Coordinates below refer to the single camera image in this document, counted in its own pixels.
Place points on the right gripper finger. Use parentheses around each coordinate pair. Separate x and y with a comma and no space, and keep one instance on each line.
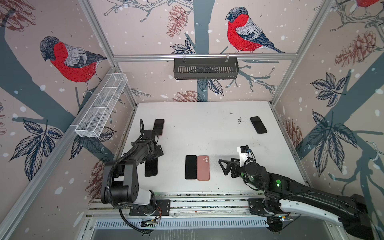
(227,169)
(226,162)

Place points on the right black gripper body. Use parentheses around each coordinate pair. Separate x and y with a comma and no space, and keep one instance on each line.
(238,170)

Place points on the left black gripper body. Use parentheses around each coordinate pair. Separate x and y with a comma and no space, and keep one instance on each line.
(157,151)

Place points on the black phone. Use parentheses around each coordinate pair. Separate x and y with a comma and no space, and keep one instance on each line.
(258,125)
(159,126)
(151,168)
(191,167)

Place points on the pink phone case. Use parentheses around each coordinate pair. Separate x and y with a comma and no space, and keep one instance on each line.
(203,168)

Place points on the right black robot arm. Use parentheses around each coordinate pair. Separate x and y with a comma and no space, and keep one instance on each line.
(284,196)

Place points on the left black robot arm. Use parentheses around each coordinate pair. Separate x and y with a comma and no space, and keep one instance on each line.
(120,184)

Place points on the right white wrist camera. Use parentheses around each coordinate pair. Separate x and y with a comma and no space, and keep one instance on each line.
(243,153)

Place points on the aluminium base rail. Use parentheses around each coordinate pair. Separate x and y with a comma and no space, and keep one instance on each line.
(209,205)

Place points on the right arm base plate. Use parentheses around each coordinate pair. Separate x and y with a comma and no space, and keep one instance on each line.
(264,207)

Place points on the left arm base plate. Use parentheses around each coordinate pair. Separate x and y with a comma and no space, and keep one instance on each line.
(160,208)

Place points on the white mesh wall tray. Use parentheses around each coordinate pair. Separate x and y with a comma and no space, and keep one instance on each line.
(98,114)

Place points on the black hanging wire basket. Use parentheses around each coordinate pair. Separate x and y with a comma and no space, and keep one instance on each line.
(206,68)

